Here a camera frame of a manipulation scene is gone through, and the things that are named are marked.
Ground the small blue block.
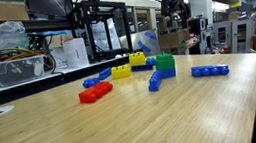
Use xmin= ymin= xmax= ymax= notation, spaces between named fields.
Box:
xmin=145 ymin=57 xmax=157 ymax=68
xmin=82 ymin=76 xmax=102 ymax=90
xmin=97 ymin=67 xmax=114 ymax=81

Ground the yellow block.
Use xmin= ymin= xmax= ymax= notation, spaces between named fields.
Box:
xmin=128 ymin=51 xmax=147 ymax=68
xmin=110 ymin=63 xmax=133 ymax=81

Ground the blue square block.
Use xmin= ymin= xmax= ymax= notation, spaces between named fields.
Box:
xmin=157 ymin=67 xmax=177 ymax=80

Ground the blue four-stud block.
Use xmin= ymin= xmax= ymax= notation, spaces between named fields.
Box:
xmin=190 ymin=61 xmax=231 ymax=81
xmin=130 ymin=63 xmax=155 ymax=74
xmin=145 ymin=70 xmax=165 ymax=94

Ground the red four-stud block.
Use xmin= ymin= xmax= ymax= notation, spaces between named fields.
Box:
xmin=76 ymin=80 xmax=116 ymax=105

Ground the brown cardboard box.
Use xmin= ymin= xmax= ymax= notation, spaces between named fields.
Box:
xmin=227 ymin=10 xmax=242 ymax=22
xmin=157 ymin=27 xmax=193 ymax=51
xmin=0 ymin=0 xmax=31 ymax=25

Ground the clear sheet with blue tape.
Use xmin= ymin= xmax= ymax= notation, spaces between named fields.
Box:
xmin=118 ymin=28 xmax=162 ymax=62

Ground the grey metal cabinet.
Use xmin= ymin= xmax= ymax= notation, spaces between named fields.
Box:
xmin=211 ymin=16 xmax=256 ymax=58

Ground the white box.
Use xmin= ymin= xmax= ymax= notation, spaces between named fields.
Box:
xmin=61 ymin=36 xmax=91 ymax=71

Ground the black monitor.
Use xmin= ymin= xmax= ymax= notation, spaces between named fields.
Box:
xmin=24 ymin=0 xmax=77 ymax=24

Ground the black workbench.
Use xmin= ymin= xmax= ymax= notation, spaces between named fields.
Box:
xmin=0 ymin=56 xmax=135 ymax=112

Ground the clear plastic container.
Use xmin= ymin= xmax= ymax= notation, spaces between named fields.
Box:
xmin=0 ymin=54 xmax=50 ymax=88

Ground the yellow cable bundle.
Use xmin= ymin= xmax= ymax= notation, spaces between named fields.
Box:
xmin=0 ymin=42 xmax=44 ymax=63

